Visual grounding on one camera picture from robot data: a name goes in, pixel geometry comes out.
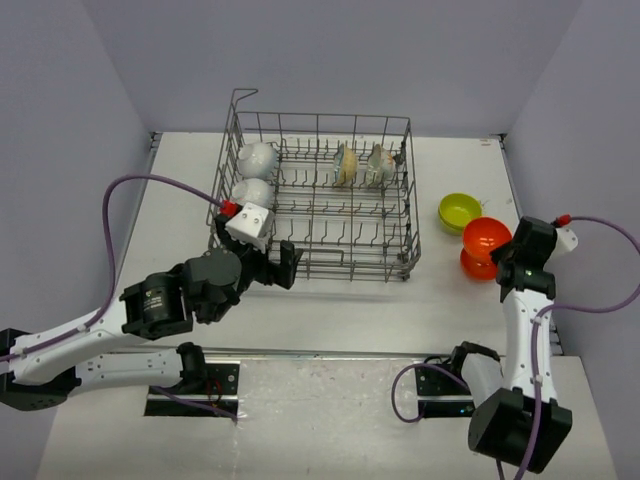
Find blue yellow patterned bowl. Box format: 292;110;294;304
333;144;358;186

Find lime green bowl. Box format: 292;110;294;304
438;193;483;225
438;212;466;236

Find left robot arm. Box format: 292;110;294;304
1;232;303;411

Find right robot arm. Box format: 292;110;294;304
446;217;578;479

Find white bowl middle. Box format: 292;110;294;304
230;178;274;209

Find white bowl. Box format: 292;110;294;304
237;142;278;180
230;178;274;209

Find white bowl back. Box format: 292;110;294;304
237;142;278;180

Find orange flower patterned bowl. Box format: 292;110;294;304
365;144;395;187

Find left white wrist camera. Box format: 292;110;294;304
225;203;274;254

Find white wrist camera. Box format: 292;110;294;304
552;215;578;258
225;203;274;254

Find grey wire dish rack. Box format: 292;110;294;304
212;88;421;282

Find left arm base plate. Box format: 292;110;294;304
144;360;241;419

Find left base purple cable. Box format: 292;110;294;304
149;384;240;421

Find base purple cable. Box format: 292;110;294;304
391;362;474;425
149;384;240;421

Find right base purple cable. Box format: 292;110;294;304
391;362;474;425

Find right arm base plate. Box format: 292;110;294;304
415;367;474;420

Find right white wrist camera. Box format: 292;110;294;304
552;215;578;258

